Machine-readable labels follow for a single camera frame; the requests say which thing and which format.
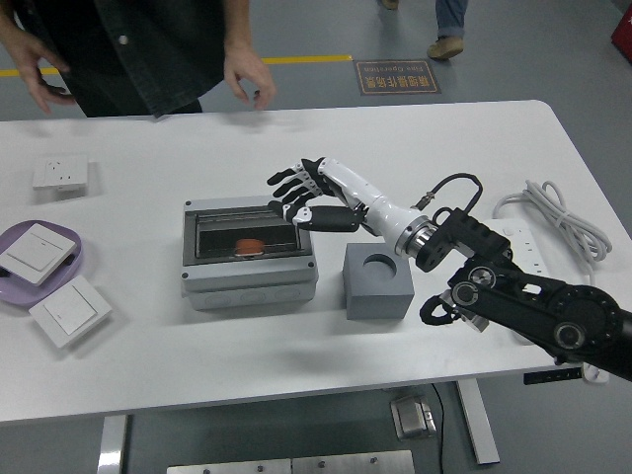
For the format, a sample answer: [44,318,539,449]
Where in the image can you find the person's right hand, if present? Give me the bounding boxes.
[9,32,78,115]

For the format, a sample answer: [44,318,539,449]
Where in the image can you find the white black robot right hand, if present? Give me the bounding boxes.
[267,157,427,248]

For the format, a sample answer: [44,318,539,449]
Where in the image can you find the person's left hand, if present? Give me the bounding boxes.
[222,41,277,111]

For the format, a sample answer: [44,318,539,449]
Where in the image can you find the orange cylinder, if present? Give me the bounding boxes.
[233,238,266,257]

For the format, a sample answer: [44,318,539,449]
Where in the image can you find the grey junction box clear lid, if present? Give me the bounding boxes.
[180,197,318,311]

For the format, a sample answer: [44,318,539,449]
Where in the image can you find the grey cube with round hole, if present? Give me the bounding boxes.
[342,241,415,322]

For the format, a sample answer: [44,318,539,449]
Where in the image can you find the metal floor outlet box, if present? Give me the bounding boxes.
[389,394,438,439]

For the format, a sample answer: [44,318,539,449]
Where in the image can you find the person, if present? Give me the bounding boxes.
[377,0,470,61]
[0,0,238,119]

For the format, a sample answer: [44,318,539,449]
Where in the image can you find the brown floor sign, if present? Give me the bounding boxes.
[353,58,442,97]

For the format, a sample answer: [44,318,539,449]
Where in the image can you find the white power strip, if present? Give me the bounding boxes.
[493,219,550,347]

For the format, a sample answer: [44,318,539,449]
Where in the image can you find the purple tray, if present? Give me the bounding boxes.
[0,219,85,310]

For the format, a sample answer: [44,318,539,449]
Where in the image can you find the grey table leg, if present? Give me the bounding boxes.
[97,414,130,474]
[454,380,501,465]

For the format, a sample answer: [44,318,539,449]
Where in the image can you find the black table control panel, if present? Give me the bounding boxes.
[522,368,584,385]

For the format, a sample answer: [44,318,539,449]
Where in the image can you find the grey metal plate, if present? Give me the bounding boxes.
[166,457,293,474]

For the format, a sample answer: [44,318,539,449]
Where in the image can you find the red object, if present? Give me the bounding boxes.
[610,7,632,60]

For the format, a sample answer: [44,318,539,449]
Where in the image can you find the white wall socket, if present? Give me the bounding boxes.
[32,154,90,192]

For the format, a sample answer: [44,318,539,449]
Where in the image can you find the white wall switch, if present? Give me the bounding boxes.
[0,222,81,286]
[28,275,114,350]

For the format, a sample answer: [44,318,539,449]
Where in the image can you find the white power cord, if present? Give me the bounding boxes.
[492,180,613,384]

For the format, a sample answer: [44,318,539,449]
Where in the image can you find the thin black cable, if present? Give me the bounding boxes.
[432,383,448,474]

